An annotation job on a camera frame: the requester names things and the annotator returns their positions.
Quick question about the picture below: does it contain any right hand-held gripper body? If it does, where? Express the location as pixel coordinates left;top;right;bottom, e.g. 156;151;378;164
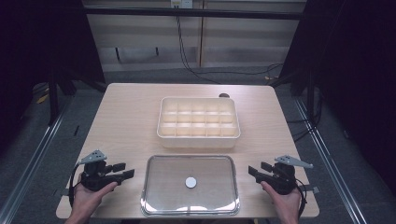
255;154;315;196

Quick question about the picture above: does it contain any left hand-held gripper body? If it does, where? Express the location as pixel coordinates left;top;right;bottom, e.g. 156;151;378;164
77;149;123;192

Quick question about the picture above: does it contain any clear rectangular lid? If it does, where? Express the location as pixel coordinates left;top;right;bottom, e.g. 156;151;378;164
140;154;241;217

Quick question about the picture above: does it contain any white compartment storage box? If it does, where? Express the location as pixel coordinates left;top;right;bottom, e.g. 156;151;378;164
156;95;242;149

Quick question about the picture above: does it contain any person's left hand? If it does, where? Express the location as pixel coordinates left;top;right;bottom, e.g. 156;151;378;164
72;173;120;221

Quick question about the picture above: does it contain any person's right hand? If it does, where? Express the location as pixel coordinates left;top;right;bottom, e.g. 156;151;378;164
260;180;303;223

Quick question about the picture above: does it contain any black metal stand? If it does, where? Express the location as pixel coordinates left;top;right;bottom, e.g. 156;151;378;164
46;71;78;127
270;69;323;125

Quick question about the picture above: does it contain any black horizontal metal bar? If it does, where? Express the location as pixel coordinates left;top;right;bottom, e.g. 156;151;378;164
83;7;304;21

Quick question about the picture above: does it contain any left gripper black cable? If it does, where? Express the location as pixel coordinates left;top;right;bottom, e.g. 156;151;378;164
67;162;82;207

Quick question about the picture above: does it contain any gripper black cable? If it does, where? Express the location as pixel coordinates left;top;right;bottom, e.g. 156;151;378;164
67;162;82;207
293;177;308;218

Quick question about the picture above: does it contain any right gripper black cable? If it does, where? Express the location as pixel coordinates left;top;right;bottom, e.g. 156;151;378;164
293;177;308;218

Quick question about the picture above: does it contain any aluminium floor rail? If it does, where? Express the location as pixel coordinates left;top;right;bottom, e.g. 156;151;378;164
0;96;74;224
293;97;372;224

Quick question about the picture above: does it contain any black cable on floor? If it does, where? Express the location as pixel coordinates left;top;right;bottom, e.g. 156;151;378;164
175;15;285;85

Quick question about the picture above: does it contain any white wall socket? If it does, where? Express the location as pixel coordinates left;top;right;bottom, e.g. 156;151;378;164
170;0;194;9

